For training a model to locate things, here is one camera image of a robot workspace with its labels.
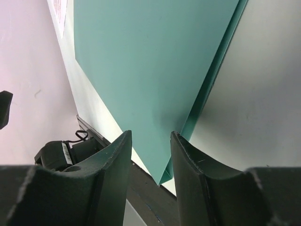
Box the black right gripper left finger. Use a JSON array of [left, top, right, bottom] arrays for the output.
[[0, 130, 132, 226]]

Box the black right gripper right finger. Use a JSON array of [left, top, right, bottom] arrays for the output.
[[171, 132, 301, 226]]

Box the teal folder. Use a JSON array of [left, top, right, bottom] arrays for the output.
[[73, 0, 246, 185]]

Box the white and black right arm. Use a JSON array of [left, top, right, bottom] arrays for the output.
[[0, 130, 301, 226]]

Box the printed white paper sheet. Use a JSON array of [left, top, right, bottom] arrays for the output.
[[47, 0, 74, 40]]

